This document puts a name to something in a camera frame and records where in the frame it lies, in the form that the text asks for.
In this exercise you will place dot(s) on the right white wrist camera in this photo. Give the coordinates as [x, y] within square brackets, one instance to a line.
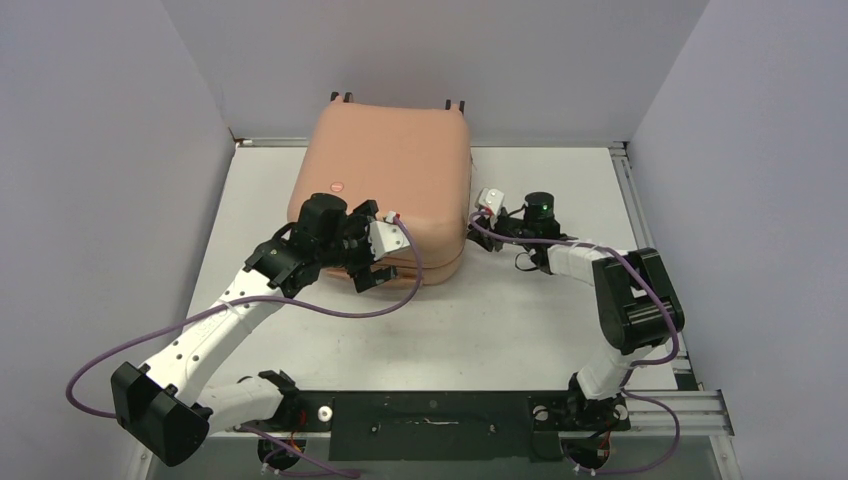
[490, 200]

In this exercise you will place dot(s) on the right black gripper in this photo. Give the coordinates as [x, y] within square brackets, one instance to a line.
[488, 241]

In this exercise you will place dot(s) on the pink suitcase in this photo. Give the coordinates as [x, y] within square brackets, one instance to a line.
[415, 162]

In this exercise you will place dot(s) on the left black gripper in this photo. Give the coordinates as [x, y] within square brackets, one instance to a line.
[358, 224]

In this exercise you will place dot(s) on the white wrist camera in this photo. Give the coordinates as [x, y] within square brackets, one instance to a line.
[385, 237]
[490, 200]

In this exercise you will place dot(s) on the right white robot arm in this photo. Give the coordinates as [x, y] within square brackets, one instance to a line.
[639, 313]

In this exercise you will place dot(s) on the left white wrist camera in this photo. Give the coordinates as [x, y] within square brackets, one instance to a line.
[385, 237]

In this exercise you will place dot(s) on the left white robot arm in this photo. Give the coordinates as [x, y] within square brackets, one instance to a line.
[166, 402]

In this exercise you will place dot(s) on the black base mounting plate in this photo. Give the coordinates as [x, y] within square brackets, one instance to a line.
[446, 425]

